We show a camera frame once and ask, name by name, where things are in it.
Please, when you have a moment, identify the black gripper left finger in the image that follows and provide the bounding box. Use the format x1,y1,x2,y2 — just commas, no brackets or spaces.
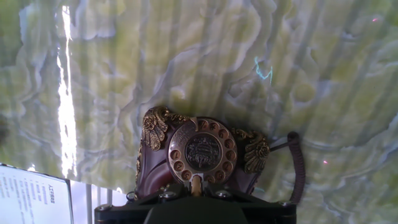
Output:
94,182,190,224

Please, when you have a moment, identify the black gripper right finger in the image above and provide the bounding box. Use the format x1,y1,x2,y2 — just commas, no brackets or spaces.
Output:
203,182,296,224

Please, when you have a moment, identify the thin wooden stick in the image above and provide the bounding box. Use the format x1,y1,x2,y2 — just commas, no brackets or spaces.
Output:
190,175,201,197

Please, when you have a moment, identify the printed white paper sheet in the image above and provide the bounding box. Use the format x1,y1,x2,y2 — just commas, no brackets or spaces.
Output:
0,164,75,224

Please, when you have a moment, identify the green marble pattern mat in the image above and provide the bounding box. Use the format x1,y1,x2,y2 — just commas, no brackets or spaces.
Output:
0,0,398,224

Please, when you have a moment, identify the brown coiled handset cord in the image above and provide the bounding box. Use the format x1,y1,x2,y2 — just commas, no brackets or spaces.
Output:
269,131,306,205

